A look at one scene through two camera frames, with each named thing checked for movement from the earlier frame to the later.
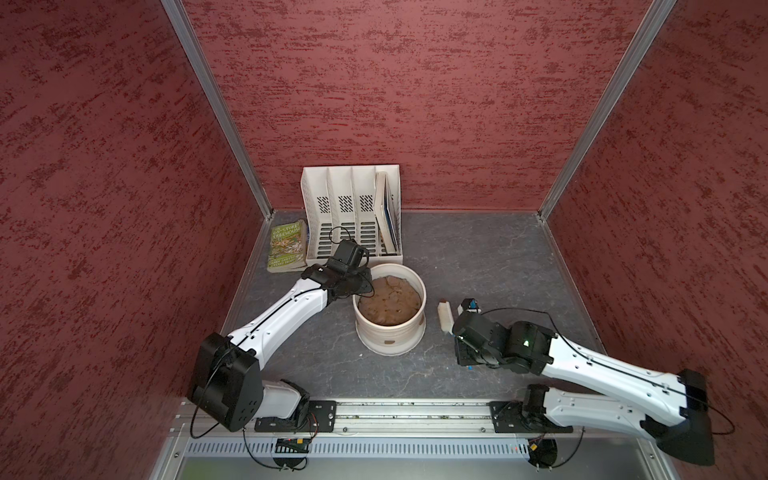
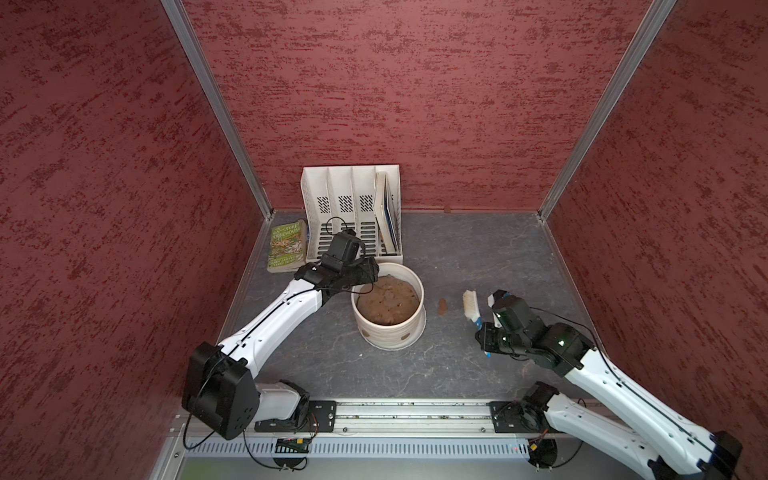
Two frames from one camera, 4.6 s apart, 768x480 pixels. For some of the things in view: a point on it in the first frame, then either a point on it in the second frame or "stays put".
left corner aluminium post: x=217 y=102 stays put
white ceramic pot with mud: x=392 y=321 stays put
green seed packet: x=287 y=246 stays put
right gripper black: x=463 y=357 to x=485 y=338
